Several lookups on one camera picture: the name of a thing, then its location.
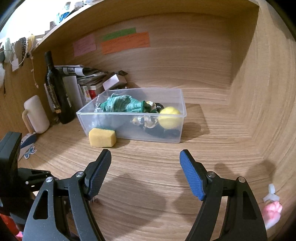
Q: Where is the clear plastic storage bin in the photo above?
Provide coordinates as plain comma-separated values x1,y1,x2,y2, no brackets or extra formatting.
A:
76,87,187,143

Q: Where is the dark wine bottle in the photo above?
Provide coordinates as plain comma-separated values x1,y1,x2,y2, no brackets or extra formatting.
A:
45,51,75,124

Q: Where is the yellow soft ball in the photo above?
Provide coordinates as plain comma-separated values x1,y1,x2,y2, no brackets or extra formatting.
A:
158,106,183,130

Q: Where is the green knitted cloth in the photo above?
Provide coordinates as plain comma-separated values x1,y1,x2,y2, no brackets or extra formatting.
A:
95,93,157,113

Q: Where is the cream mug with handle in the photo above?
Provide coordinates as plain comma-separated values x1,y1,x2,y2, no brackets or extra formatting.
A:
22,95,50,134

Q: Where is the green sticky note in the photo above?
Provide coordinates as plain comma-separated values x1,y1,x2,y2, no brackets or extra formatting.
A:
102,28,137,42

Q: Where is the floral white cloth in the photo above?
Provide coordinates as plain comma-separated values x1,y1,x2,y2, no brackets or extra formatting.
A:
131,101,161,128

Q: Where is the black cap white pattern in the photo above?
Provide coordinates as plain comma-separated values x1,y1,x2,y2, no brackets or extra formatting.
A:
143,102,183,139

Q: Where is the orange red sleeve forearm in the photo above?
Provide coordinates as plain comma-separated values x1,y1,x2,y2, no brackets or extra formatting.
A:
1,214,23,240

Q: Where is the pink white paw toy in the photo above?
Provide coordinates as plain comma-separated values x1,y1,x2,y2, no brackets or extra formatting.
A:
261,183,282,230

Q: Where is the yellow sponge block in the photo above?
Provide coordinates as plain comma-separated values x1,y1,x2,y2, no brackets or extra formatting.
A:
88,128,117,148

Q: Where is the orange sticky note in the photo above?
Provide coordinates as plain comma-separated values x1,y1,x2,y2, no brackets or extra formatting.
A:
101,32,150,55

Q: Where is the small white cardboard box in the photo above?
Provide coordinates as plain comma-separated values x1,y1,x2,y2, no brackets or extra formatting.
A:
103,74,127,90

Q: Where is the blue white paper card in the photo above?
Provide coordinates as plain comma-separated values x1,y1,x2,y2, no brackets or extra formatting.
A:
18,133,38,161

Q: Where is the pink sticky note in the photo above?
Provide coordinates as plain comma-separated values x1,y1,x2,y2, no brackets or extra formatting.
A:
73,34,97,57

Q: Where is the stack of newspapers and books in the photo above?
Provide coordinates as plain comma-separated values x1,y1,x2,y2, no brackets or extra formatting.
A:
55,65,108,109

